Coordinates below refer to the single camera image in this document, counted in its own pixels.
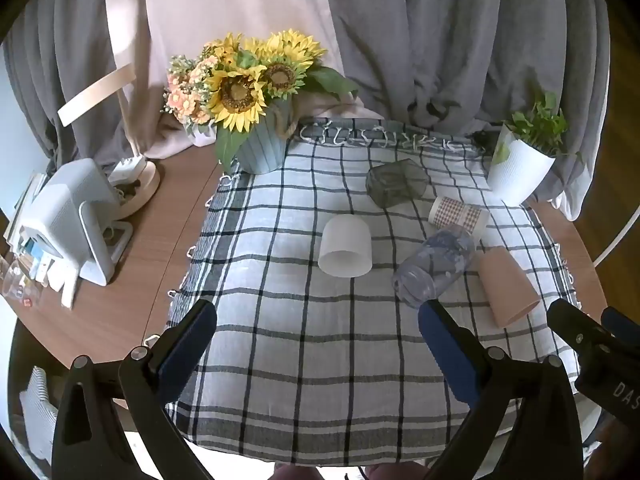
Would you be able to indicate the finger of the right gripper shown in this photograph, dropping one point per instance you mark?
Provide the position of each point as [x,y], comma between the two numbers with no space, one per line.
[609,373]
[622,328]

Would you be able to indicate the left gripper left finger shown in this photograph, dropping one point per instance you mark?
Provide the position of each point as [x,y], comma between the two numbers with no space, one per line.
[89,442]

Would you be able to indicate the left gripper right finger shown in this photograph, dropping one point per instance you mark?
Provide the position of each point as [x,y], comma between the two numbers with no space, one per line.
[545,441]

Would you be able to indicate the brown checked paper cup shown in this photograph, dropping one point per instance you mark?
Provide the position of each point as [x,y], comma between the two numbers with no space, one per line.
[446,211]

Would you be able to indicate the pink paper cup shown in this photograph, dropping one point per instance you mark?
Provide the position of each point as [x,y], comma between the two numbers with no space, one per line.
[509,292]

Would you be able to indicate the white frosted cup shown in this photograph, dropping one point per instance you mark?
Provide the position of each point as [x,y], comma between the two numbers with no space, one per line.
[346,247]

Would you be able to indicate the clear blue patterned glass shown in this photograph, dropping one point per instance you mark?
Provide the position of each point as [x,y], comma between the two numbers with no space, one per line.
[437,264]

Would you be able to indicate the white plant pot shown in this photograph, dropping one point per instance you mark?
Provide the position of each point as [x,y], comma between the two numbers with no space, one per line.
[516,169]

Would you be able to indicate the white desktop device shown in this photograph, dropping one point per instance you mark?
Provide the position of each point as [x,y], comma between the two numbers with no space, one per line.
[73,218]

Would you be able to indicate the green leafy plant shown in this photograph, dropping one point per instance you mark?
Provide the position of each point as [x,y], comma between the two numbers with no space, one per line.
[541,128]

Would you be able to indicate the checked black white tablecloth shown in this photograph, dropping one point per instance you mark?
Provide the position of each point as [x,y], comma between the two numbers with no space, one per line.
[316,370]

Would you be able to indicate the dark green glass bowl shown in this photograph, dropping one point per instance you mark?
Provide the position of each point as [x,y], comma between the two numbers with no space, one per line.
[396,183]

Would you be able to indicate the blue ribbed flower pot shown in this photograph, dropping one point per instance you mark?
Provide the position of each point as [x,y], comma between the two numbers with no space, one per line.
[265,148]

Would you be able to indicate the grey curtain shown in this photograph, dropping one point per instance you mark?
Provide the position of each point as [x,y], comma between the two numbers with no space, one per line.
[89,75]

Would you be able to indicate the pink peach flower bunch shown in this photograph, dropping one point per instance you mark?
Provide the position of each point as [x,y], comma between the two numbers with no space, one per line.
[187,93]

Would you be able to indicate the sunflower bouquet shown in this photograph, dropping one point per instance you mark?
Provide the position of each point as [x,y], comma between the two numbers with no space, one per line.
[252,76]

